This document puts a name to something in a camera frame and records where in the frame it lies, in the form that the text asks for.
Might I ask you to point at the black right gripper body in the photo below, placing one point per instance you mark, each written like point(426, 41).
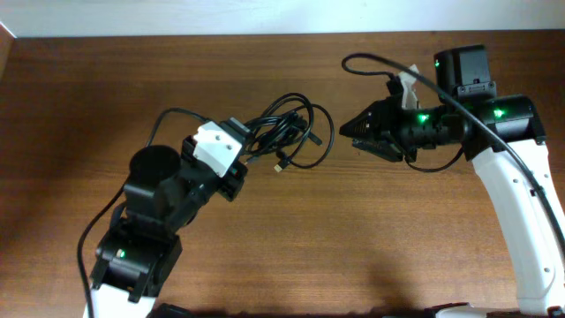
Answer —
point(393, 132)

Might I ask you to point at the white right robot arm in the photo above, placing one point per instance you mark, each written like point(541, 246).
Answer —
point(505, 141)

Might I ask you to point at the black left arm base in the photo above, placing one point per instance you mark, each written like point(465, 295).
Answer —
point(170, 311)

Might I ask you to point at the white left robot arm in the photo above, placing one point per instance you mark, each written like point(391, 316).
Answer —
point(164, 192)

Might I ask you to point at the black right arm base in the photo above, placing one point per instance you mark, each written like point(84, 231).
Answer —
point(465, 310)

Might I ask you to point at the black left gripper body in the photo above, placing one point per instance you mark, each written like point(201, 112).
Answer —
point(233, 176)

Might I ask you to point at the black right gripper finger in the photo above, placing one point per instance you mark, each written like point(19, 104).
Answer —
point(360, 125)
point(380, 148)

